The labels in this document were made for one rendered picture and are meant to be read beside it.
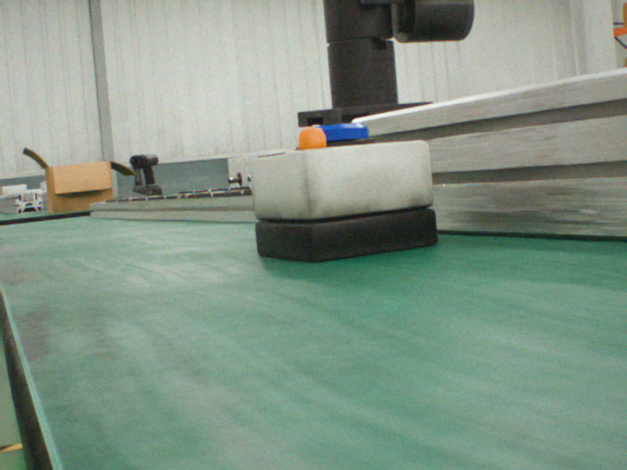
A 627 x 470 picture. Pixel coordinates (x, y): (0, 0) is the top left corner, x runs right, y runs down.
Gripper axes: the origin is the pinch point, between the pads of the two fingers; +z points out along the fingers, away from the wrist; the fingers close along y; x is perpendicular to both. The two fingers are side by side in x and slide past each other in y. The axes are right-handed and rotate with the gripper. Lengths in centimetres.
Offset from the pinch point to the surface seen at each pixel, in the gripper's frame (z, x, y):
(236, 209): 1.2, 27.8, -0.1
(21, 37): -152, 1083, 189
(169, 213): 3, 53, 1
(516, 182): -4.1, -24.6, -6.7
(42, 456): -3, -43, -37
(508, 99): -8.8, -24.3, -6.6
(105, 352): -2.3, -35.1, -33.7
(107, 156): 20, 1046, 281
